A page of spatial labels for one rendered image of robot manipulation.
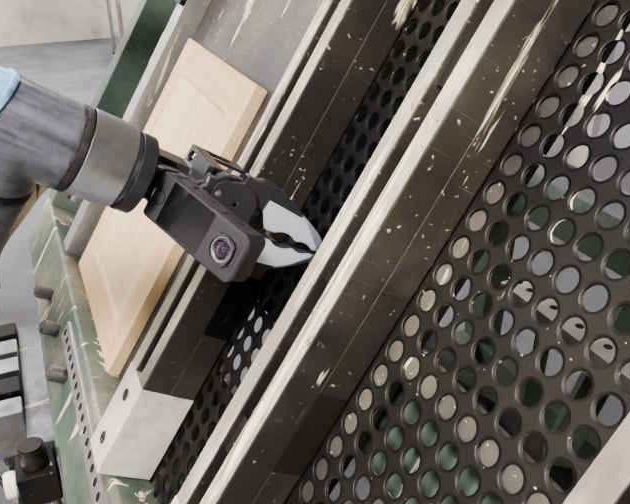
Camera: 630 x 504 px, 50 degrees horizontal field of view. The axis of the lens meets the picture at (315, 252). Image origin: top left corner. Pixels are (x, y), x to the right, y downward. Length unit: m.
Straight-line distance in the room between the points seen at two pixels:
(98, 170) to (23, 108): 0.07
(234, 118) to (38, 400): 0.64
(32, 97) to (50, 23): 8.04
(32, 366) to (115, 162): 0.88
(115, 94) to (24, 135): 1.05
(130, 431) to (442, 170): 0.50
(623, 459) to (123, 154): 0.41
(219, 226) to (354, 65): 0.27
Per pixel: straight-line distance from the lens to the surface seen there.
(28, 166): 0.56
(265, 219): 0.63
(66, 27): 8.62
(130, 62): 1.58
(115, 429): 0.87
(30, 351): 1.45
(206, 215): 0.56
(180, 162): 0.65
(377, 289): 0.56
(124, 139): 0.57
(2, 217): 0.60
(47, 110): 0.56
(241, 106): 0.97
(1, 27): 8.58
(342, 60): 0.74
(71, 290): 1.29
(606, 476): 0.38
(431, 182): 0.54
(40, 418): 1.28
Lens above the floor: 1.54
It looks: 28 degrees down
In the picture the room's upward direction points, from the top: straight up
